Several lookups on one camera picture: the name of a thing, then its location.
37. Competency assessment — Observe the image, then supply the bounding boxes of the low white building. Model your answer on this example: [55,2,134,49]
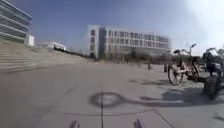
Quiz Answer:
[36,41,67,52]

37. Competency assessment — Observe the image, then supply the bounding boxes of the robot's own part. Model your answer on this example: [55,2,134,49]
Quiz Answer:
[69,120,81,128]
[133,118,146,128]

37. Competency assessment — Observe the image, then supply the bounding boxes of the grey paved plaza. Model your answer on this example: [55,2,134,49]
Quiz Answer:
[0,60,224,128]

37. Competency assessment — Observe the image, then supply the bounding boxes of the grey stone steps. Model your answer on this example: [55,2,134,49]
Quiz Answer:
[0,39,91,72]

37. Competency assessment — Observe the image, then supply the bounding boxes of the white multi-storey building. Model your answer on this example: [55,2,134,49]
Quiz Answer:
[87,24,172,61]

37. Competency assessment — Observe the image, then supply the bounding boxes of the glass-banded office building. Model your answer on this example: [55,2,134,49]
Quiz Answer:
[0,0,35,47]

